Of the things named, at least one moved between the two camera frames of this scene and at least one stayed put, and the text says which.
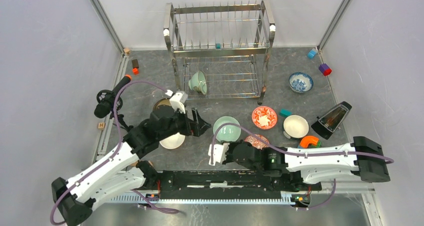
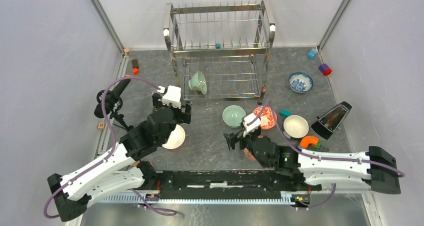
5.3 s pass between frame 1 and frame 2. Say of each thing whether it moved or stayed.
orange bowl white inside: stayed
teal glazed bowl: stayed
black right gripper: moved
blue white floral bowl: stayed
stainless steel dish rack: stayed
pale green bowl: stayed
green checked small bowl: moved
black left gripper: moved
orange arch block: stayed
